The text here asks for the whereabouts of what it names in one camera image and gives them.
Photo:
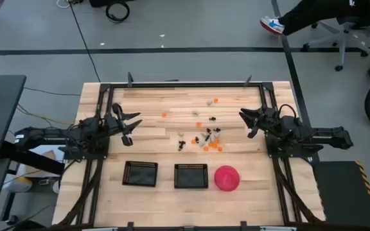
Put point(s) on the yellow white bag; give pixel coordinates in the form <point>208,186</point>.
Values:
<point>18,184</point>

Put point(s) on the black diagonal bar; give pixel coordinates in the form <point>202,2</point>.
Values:
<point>34,160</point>

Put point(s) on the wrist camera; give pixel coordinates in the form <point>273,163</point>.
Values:
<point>127,140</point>
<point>252,132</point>

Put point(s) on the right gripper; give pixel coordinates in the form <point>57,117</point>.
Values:
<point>267,118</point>

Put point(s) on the white cardboard box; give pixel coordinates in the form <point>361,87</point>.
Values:
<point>38,150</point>

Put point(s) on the person's shoe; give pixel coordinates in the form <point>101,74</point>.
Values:
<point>271,25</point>

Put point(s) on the grey office chair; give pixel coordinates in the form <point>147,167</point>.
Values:
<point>344,35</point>

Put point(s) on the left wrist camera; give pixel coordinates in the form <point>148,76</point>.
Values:
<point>127,140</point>

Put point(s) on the black aluminium extrusion frame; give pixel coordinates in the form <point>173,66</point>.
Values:
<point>185,85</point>

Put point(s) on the person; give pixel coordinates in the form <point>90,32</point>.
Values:
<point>316,13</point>

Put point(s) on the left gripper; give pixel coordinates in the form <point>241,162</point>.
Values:
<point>114,123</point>

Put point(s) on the black caster wheel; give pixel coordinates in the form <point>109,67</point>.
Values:
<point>11,219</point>

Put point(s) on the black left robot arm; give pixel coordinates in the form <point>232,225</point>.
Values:
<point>43,134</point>

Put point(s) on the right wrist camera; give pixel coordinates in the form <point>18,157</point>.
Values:
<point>252,132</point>

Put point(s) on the pink plastic bowl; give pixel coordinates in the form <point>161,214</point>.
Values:
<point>226,178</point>

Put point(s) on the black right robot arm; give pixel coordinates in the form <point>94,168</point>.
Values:
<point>329,136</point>

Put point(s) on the black slotted plastic basket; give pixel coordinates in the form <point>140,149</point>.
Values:
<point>190,176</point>
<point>140,174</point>

